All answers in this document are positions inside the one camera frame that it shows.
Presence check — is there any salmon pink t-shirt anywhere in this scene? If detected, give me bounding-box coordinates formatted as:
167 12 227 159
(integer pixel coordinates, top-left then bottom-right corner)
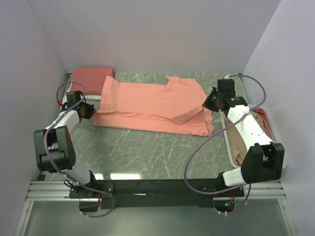
93 76 214 137

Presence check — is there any white plastic laundry basket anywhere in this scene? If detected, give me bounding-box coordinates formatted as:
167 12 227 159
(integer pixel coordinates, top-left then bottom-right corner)
219 105 282 169

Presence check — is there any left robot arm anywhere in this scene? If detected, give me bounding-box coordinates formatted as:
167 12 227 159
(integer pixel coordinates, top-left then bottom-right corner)
33 90 98 198

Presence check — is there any dark pink t-shirt in basket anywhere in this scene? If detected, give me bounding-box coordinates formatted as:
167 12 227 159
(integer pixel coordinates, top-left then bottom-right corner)
252 108 272 138

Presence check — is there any aluminium frame rail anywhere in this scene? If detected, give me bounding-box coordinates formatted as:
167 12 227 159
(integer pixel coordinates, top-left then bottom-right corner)
26 181 286 202

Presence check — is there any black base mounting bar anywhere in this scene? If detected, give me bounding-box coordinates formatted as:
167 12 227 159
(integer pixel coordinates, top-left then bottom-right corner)
69 179 245 212

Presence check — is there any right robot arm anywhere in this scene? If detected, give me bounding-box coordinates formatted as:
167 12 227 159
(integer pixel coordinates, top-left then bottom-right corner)
202 78 284 196

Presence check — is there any folded white t-shirt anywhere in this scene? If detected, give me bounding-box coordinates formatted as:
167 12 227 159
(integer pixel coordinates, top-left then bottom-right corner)
65 73 101 101

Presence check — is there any beige t-shirt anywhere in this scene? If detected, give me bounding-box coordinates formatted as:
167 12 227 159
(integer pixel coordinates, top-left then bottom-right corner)
225 111 265 166

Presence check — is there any folded red t-shirt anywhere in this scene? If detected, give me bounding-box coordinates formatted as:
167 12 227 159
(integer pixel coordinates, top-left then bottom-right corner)
69 67 114 95

